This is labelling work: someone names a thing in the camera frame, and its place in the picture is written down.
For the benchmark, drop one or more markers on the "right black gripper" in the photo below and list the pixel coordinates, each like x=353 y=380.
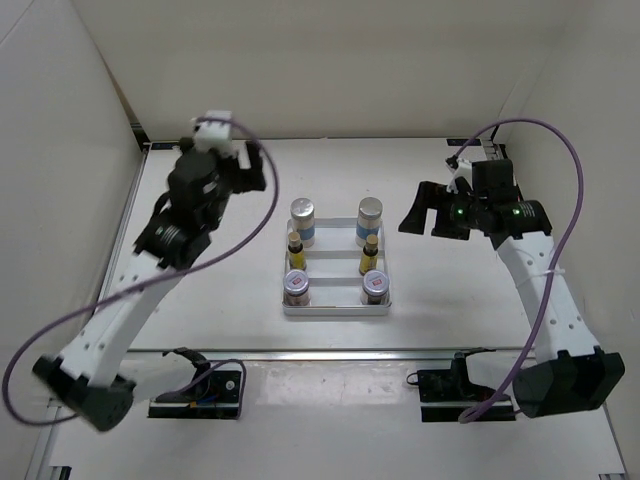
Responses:
x=434 y=196

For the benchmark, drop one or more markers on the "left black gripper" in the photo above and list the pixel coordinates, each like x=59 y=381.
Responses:
x=251 y=179

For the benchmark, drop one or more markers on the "tall white spice jar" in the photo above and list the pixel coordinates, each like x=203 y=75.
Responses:
x=302 y=212
x=369 y=219

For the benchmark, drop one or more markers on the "yellow label bottle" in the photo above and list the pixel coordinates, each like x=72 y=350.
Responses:
x=369 y=256
x=295 y=249

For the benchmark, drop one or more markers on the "short red-logo jar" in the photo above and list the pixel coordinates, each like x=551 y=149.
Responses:
x=375 y=288
x=296 y=288

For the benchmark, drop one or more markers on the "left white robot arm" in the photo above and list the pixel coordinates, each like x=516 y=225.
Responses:
x=87 y=375

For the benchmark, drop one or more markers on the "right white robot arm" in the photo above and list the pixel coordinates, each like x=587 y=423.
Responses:
x=572 y=372

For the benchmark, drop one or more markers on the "white divided tray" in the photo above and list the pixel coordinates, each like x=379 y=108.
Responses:
x=332 y=265

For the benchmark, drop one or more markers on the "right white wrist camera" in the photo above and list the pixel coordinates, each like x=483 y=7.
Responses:
x=461 y=171

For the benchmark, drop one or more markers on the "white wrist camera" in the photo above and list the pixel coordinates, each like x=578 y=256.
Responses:
x=213 y=135
x=461 y=171

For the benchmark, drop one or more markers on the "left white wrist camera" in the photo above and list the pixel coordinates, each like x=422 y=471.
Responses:
x=213 y=135

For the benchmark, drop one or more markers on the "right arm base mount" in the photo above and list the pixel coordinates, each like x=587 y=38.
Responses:
x=446 y=392

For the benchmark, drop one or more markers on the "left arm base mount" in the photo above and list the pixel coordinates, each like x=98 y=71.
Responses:
x=217 y=395

